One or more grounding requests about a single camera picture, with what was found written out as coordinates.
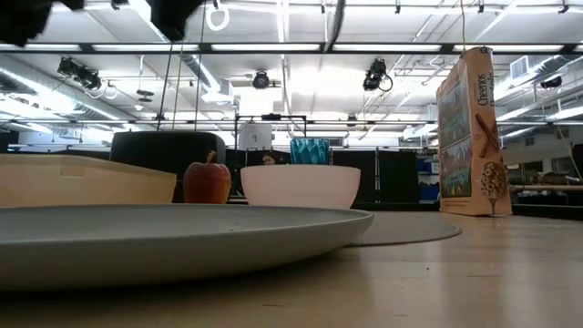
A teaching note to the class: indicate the red apple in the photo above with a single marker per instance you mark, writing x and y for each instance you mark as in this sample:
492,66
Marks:
207,182

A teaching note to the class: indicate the pale pink bowl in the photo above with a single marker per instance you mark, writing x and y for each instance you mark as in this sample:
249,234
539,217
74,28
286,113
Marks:
300,187

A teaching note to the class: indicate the Cheerios cereal box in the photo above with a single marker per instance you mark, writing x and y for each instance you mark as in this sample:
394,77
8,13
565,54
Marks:
473,136

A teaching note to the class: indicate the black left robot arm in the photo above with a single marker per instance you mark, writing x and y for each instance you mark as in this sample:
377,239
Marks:
23,18

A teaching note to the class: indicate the black overhead light beam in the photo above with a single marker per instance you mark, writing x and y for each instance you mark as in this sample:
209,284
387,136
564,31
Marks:
205,47

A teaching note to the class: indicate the white monitor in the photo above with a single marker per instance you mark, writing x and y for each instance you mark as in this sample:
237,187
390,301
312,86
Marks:
255,136

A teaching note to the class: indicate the person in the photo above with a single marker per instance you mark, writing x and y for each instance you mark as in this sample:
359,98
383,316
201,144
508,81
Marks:
268,160

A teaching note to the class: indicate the teal ribbed tumbler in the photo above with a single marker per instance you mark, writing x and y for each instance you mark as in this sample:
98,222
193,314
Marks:
309,152

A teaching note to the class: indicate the round grey plate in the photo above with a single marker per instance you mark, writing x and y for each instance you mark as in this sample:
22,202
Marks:
136,241

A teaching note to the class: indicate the black room partition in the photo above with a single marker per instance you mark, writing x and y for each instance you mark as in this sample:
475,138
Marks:
391,175

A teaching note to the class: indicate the blue storage bins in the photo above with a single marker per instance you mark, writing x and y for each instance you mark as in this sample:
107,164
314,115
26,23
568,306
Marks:
429,191

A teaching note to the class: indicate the round beige placemat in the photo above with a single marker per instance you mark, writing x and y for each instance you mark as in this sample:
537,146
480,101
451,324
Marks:
410,228

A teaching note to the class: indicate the black ceiling camera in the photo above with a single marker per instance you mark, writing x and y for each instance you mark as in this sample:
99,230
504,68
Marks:
374,75
77,73
261,80

